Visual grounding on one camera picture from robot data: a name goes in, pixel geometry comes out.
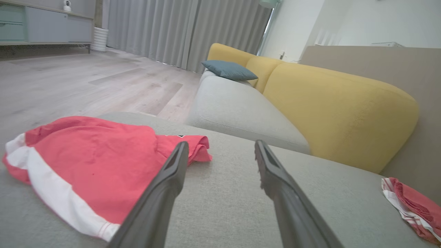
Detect grey low cabinet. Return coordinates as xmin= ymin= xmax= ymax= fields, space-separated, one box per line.
xmin=0 ymin=0 xmax=94 ymax=54

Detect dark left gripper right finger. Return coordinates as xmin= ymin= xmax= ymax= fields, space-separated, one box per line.
xmin=254 ymin=139 xmax=345 ymax=248

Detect large yellow sofa backrest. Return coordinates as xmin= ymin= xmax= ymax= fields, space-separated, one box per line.
xmin=263 ymin=62 xmax=420 ymax=174

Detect grey pleated curtain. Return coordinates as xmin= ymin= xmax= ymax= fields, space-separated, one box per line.
xmin=102 ymin=0 xmax=273 ymax=74

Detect blue throw pillow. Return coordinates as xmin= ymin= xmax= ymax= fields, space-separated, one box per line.
xmin=201 ymin=60 xmax=259 ymax=82

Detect red shorts with white stripe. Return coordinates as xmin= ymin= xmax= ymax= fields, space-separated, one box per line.
xmin=2 ymin=116 xmax=213 ymax=242

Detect grey sofa seat cushion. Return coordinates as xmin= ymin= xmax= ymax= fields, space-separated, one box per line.
xmin=185 ymin=70 xmax=312 ymax=155

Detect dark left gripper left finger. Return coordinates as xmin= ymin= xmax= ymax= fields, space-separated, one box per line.
xmin=107 ymin=141 xmax=189 ymax=248

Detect red jersey with white sleeves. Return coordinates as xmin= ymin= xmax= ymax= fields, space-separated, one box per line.
xmin=381 ymin=177 xmax=441 ymax=246

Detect white ribbed bin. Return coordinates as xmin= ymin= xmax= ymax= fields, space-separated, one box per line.
xmin=91 ymin=27 xmax=109 ymax=53

